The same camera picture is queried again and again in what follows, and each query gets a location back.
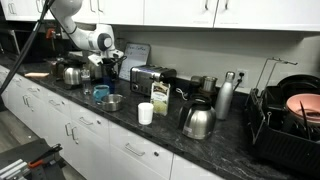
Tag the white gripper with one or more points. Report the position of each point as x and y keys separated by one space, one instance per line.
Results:
x=96 y=59

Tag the deep blue cup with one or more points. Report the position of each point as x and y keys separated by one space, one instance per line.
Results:
x=108 y=85

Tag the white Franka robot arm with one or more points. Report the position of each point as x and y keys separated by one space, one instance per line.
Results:
x=76 y=33

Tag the steel cup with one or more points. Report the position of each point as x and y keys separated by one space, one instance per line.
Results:
x=209 y=84

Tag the teal ceramic mug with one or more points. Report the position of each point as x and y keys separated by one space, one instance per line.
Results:
x=100 y=93

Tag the small whiteboard with writing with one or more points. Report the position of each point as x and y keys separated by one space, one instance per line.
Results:
x=135 y=56

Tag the small steel bowl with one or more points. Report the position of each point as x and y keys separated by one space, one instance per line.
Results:
x=112 y=103

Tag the steel and black toaster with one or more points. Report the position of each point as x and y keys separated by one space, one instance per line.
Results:
x=143 y=80

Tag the steel carafe with black lid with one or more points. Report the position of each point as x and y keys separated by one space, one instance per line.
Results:
x=71 y=76

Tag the black coffee brewing machine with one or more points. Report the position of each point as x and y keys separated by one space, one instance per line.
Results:
x=55 y=65

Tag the white lower cabinets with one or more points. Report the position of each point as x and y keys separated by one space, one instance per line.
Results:
x=100 y=140

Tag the white cabinets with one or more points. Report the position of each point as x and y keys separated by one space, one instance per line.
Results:
x=173 y=11
x=100 y=140

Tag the white upper cabinets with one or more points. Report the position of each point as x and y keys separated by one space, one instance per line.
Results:
x=173 y=11

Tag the black grinder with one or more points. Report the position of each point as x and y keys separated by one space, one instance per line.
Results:
x=196 y=85

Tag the round steel kettle carafe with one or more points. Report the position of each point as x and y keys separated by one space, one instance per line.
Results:
x=200 y=123

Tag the slim steel bottle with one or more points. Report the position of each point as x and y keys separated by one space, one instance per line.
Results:
x=225 y=96

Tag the black cart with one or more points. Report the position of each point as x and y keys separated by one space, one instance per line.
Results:
x=20 y=153

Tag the aluminium extrusion bars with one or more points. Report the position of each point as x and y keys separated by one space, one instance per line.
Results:
x=13 y=170

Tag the black dish rack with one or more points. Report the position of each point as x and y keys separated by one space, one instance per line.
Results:
x=283 y=146

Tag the black pan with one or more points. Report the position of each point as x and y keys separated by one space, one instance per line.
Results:
x=300 y=83

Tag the pink bowl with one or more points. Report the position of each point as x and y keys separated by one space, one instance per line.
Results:
x=306 y=103

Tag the white wall outlet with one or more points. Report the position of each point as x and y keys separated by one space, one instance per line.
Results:
x=243 y=74

